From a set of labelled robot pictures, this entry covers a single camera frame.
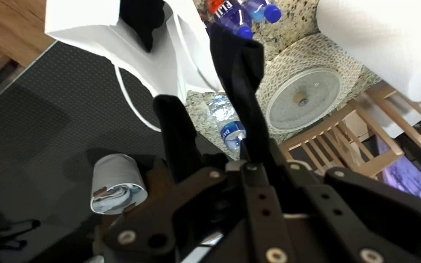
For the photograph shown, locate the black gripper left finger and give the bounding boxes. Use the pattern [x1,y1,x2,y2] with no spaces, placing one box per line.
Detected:
[102,160,295,263]

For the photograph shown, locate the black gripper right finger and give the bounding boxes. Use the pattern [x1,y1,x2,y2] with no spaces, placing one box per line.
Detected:
[267,137,421,263]

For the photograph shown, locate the white paper bag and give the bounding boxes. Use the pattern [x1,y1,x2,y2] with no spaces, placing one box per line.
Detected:
[43,0,223,134]

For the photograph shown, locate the round glass lid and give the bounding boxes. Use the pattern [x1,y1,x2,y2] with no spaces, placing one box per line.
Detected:
[266,65,342,131]

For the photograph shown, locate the grey printed paper cup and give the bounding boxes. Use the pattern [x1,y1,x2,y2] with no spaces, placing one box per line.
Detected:
[89,151,149,216]

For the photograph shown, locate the round woven placemat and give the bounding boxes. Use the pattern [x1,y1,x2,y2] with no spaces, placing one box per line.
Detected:
[255,33,368,138]

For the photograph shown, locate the white paper towel roll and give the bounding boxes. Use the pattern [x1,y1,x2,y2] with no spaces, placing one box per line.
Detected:
[315,0,421,102]

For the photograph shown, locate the black floor mat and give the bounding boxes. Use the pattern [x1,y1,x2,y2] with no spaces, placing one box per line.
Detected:
[0,40,222,263]

